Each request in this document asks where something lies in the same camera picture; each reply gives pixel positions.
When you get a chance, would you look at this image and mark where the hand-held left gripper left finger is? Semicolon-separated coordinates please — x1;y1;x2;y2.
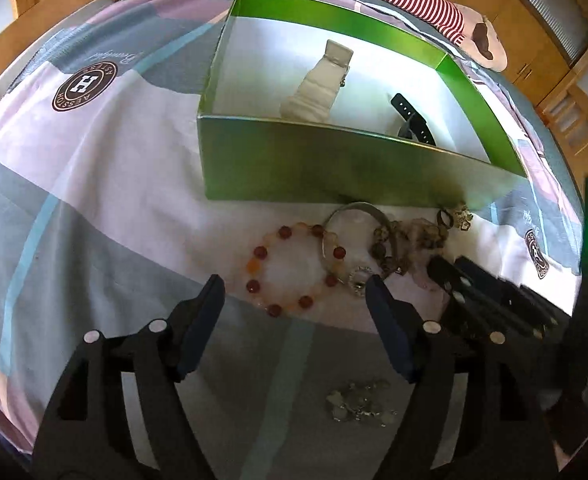
30;274;227;480

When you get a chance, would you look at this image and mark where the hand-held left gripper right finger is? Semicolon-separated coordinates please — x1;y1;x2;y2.
365;274;560;480

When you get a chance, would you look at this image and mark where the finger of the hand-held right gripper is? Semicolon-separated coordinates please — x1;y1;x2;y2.
425;255;505;342
455;256;560;339

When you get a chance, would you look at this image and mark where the pale pink bracelet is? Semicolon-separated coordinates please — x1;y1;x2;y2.
404;216;449;292

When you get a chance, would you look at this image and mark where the gold butterfly ring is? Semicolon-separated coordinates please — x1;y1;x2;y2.
451;202;474;232

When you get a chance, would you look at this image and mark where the brown bead bracelet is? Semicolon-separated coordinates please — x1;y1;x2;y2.
371;220;449;278

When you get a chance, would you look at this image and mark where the silver bangle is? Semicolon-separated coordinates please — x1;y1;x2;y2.
322;201;399;271

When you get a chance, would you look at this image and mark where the red bead bracelet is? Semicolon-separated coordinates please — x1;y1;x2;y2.
244;222;349;317

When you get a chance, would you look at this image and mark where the green cardboard box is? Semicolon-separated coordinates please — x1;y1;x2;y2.
196;0;528;211

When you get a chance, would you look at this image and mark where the printed bed sheet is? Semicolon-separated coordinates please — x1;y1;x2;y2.
0;0;588;463

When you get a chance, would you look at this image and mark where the white wrist watch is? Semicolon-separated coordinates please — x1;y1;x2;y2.
279;39;353;123

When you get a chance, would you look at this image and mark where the wooden wardrobe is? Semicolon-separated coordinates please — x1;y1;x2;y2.
389;0;588;191

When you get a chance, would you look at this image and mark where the ribbed glass panel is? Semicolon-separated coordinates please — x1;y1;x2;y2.
511;0;588;67

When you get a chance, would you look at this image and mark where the gold beaded ring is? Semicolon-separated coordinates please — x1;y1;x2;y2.
346;265;375;297

